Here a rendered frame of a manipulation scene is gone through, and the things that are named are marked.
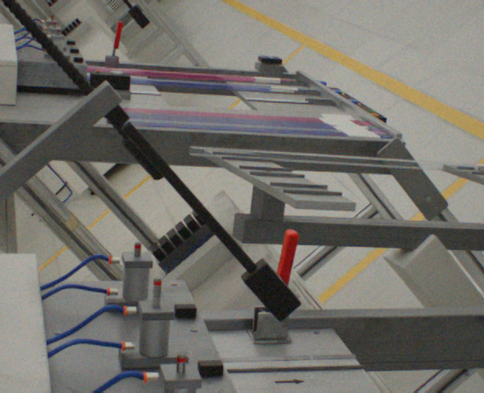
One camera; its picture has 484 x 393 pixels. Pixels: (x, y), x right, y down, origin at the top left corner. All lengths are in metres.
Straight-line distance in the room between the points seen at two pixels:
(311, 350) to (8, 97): 1.05
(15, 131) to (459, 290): 0.76
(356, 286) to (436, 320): 2.00
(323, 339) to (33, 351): 0.35
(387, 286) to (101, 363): 2.22
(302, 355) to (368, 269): 2.14
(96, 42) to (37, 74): 3.28
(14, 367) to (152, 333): 0.11
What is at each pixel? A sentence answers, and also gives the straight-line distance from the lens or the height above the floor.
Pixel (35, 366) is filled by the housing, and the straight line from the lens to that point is 0.74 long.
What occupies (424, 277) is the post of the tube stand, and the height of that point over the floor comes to 0.80.
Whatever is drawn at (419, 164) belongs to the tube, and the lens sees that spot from 1.46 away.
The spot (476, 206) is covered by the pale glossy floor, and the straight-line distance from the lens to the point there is 3.02.
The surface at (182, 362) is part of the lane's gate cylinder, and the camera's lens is 0.68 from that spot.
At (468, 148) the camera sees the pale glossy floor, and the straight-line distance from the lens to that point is 3.31.
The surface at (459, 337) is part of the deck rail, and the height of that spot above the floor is 0.87.
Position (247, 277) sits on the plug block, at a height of 1.18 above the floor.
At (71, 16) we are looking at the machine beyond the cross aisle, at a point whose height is 0.58.
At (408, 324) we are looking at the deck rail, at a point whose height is 0.92.
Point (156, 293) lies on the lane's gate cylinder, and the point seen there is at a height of 1.20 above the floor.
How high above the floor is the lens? 1.49
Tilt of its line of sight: 21 degrees down
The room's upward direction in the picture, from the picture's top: 41 degrees counter-clockwise
